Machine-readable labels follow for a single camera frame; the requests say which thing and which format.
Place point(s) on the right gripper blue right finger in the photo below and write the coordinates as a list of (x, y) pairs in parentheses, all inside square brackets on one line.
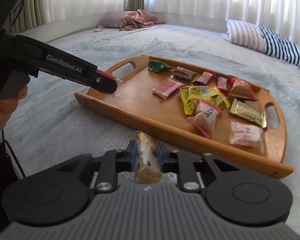
[(162, 152)]

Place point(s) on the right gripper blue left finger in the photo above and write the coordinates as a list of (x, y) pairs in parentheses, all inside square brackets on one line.
[(132, 153)]

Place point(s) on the white gold dotted snack bar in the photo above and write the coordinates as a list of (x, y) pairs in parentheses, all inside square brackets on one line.
[(147, 165)]

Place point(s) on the pink white pastry packet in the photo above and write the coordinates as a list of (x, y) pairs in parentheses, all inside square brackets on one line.
[(205, 118)]

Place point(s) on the yellow snack bag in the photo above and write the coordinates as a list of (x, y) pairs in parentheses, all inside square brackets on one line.
[(190, 94)]

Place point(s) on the small white red candy packet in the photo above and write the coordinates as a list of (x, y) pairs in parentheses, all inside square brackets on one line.
[(245, 135)]

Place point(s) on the brown almond snack packet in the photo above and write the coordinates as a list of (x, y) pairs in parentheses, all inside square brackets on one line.
[(183, 73)]

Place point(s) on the green snack packet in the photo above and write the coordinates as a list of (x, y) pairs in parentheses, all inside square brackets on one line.
[(158, 66)]

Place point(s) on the left hand red nails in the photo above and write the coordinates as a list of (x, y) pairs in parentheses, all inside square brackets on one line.
[(9, 105)]

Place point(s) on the light blue lace cloth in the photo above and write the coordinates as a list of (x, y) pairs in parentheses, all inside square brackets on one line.
[(49, 125)]

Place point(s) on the wooden serving tray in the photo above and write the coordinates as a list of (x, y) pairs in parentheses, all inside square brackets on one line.
[(135, 106)]

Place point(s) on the dark red candy bar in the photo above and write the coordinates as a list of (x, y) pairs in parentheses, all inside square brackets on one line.
[(204, 78)]

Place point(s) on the grey bedsheet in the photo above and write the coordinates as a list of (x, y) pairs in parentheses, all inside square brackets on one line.
[(190, 37)]

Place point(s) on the red peanut snack packet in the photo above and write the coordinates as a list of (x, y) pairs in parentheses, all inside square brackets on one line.
[(240, 88)]

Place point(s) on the mauve pillow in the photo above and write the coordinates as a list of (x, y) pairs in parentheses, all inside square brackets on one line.
[(112, 20)]

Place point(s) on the gold tea sachet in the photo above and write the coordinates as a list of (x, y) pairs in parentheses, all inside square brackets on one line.
[(246, 112)]

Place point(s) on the pink crumpled cloth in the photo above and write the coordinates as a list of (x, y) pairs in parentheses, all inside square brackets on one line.
[(139, 19)]

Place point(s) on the striped pillow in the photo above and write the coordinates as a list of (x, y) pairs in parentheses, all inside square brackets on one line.
[(262, 40)]

